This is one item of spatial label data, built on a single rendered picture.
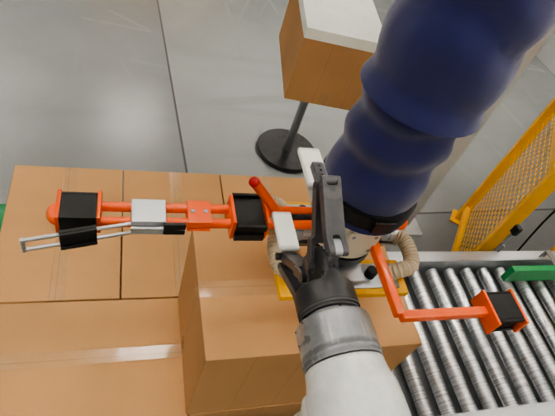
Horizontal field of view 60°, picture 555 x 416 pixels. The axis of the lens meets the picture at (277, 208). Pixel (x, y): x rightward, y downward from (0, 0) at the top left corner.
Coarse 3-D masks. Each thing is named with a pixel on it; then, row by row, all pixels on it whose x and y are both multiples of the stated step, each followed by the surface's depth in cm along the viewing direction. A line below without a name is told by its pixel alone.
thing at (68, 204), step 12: (60, 192) 96; (72, 192) 96; (84, 192) 97; (96, 192) 98; (60, 204) 94; (72, 204) 95; (84, 204) 95; (96, 204) 96; (60, 216) 92; (72, 216) 93; (84, 216) 94; (96, 216) 94; (60, 228) 94
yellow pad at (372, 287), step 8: (360, 264) 121; (368, 264) 121; (368, 272) 117; (376, 272) 117; (280, 280) 112; (368, 280) 118; (376, 280) 119; (400, 280) 121; (280, 288) 111; (360, 288) 116; (368, 288) 117; (376, 288) 118; (400, 288) 120; (280, 296) 110; (288, 296) 110; (360, 296) 116; (368, 296) 117; (376, 296) 118; (384, 296) 119
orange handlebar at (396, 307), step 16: (48, 208) 95; (112, 208) 99; (128, 208) 100; (176, 208) 103; (192, 208) 103; (208, 208) 104; (224, 208) 106; (288, 208) 111; (304, 208) 112; (96, 224) 96; (112, 224) 96; (192, 224) 101; (208, 224) 102; (224, 224) 103; (272, 224) 107; (304, 224) 109; (384, 272) 106; (384, 288) 105; (400, 304) 101; (400, 320) 101; (416, 320) 101; (432, 320) 103
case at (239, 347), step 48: (192, 240) 136; (192, 288) 134; (240, 288) 128; (192, 336) 132; (240, 336) 119; (288, 336) 123; (384, 336) 130; (192, 384) 130; (240, 384) 130; (288, 384) 137
